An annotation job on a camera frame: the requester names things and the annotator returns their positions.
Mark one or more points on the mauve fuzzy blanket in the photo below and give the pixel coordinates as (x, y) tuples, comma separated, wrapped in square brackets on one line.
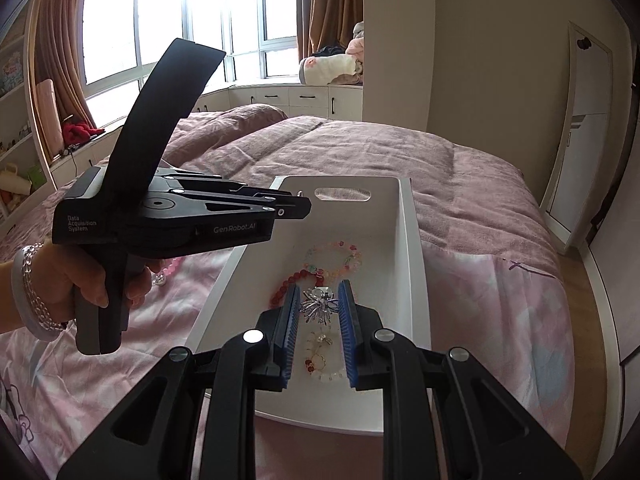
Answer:
[(375, 150)]

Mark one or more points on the dark cloth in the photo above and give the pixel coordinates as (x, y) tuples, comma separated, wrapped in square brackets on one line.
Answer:
[(330, 51)]

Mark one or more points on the brown curtain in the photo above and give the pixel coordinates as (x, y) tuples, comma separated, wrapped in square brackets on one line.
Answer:
[(330, 5)]

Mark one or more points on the silver spiky brooch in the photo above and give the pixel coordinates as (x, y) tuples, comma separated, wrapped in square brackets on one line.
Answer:
[(320, 307)]

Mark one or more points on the bay window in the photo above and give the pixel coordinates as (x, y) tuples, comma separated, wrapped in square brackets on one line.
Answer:
[(165, 10)]

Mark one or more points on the salmon curtain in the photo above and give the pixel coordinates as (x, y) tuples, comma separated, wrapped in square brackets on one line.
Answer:
[(60, 50)]

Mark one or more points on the pink cat print blanket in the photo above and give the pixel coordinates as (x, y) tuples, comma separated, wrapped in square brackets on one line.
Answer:
[(475, 310)]

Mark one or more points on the small pearl earring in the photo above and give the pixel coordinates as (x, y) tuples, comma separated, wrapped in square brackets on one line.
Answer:
[(325, 340)]

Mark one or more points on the white shelf unit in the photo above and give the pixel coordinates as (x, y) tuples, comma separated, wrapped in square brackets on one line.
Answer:
[(15, 135)]

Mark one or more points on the person's left hand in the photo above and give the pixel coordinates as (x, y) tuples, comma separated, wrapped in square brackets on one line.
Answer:
[(60, 275)]

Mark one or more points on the pile of pink blankets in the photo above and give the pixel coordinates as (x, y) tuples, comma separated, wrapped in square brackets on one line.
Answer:
[(356, 50)]

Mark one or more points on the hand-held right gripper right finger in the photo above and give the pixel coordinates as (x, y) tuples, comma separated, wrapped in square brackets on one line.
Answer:
[(347, 335)]

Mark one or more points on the person's left forearm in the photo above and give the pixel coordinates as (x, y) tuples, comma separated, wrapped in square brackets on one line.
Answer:
[(6, 295)]

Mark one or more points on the white window seat cabinet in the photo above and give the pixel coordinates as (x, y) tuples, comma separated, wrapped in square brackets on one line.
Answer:
[(310, 100)]

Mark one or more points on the white wardrobe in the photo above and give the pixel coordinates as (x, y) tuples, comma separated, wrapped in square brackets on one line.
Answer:
[(627, 285)]

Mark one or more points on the white door panel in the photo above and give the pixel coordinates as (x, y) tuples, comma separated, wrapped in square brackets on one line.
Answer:
[(580, 135)]

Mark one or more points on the pink chair back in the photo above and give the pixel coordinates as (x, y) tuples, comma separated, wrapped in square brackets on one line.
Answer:
[(50, 115)]

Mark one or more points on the white storage box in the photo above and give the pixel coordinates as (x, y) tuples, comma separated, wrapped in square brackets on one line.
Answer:
[(390, 240)]

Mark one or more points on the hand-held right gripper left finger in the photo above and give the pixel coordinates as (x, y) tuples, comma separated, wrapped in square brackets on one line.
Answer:
[(290, 340)]

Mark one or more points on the red cloth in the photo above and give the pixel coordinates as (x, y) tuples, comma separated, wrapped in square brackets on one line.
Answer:
[(80, 132)]

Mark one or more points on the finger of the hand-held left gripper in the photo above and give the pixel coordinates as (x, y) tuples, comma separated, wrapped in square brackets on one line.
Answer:
[(225, 182), (285, 210)]

